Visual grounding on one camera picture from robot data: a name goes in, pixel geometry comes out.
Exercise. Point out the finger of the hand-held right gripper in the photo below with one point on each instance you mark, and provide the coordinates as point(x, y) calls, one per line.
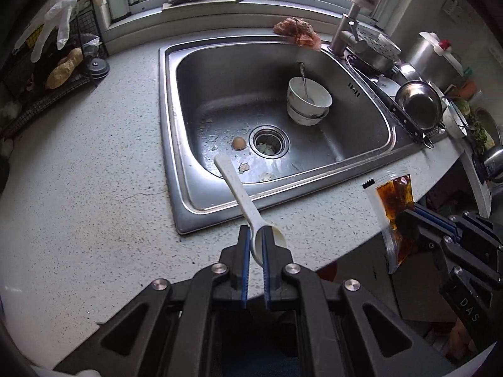
point(412, 227)
point(436, 216)

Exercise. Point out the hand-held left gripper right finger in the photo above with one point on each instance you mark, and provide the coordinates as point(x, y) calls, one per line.
point(267, 267)

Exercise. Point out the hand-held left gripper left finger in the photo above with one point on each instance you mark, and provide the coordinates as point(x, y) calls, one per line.
point(245, 259)

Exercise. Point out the dark sauce packet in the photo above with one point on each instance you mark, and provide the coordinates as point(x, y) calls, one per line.
point(395, 200)

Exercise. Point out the white soup spoon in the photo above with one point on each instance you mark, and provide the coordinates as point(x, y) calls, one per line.
point(235, 188)

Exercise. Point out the person's right hand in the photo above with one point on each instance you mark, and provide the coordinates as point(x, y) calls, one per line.
point(459, 337)

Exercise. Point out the steel kettle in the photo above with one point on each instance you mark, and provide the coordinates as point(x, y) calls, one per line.
point(493, 163)

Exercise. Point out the eggshell piece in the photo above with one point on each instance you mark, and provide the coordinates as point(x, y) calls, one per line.
point(267, 176)
point(244, 167)

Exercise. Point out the green vegetables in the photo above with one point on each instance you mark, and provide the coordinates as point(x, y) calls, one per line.
point(480, 135)

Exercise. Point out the black sink rack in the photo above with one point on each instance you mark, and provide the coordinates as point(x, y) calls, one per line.
point(406, 123)

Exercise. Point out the steel basin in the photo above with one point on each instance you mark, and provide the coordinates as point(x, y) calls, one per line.
point(491, 119)

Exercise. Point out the steel pan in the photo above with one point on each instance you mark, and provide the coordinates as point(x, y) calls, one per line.
point(418, 104)

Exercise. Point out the brown egg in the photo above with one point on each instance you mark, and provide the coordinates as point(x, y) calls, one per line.
point(238, 143)

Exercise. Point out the sink drain strainer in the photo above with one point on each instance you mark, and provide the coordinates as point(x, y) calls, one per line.
point(269, 141)

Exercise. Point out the white ceramic bowl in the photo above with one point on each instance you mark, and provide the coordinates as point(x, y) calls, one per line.
point(314, 96)
point(308, 117)

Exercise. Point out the large steel pot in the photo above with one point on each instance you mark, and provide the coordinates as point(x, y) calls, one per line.
point(436, 63)

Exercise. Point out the steel sink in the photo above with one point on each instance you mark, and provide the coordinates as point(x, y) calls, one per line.
point(235, 86)

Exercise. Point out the steel steamer pot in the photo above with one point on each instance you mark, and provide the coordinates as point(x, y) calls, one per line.
point(377, 45)

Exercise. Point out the metal spoon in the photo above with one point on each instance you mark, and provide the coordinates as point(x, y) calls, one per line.
point(304, 82)

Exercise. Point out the steel faucet with filter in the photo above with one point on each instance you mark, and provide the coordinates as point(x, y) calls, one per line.
point(347, 27)

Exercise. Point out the orange dish rag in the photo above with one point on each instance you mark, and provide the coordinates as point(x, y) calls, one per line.
point(296, 31)

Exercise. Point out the round black knob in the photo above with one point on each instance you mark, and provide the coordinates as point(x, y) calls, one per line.
point(96, 66)

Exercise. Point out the grey sill slab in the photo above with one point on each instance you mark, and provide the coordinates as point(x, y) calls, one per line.
point(204, 2)

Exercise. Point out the ginger root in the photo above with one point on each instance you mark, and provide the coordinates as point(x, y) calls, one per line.
point(65, 66)

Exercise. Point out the garlic bulb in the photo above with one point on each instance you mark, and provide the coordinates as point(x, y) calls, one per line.
point(10, 110)

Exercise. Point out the white disposable glove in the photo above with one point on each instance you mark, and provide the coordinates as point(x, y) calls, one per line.
point(55, 15)

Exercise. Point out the wall socket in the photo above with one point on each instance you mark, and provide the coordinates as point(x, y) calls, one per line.
point(454, 8)

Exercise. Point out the window frame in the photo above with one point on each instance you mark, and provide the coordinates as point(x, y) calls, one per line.
point(196, 13)

